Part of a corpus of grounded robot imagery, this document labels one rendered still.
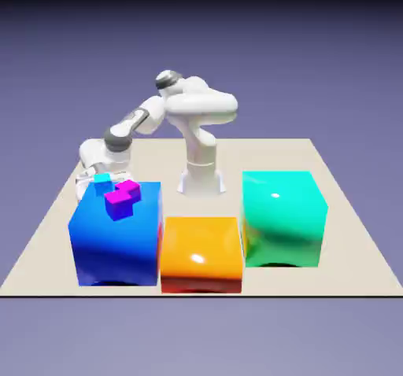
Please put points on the small magenta cube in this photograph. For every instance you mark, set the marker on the small magenta cube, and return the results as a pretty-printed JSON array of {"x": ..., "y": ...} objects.
[
  {"x": 119, "y": 205},
  {"x": 131, "y": 188}
]

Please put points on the large orange box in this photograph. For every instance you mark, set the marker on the large orange box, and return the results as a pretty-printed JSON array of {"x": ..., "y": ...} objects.
[{"x": 201, "y": 250}]

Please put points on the large green box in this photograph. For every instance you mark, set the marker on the large green box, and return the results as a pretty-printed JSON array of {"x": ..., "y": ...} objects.
[{"x": 283, "y": 221}]

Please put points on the small cyan cube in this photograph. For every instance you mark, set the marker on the small cyan cube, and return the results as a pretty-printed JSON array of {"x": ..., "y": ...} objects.
[{"x": 102, "y": 183}]

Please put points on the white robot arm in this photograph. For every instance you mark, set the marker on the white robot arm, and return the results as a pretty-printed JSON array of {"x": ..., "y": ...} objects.
[{"x": 195, "y": 105}]

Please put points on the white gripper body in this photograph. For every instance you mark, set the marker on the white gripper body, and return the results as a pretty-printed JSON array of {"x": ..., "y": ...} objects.
[{"x": 84, "y": 181}]

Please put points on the large blue box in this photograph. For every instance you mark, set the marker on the large blue box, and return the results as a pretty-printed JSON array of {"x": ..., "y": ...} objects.
[{"x": 116, "y": 244}]

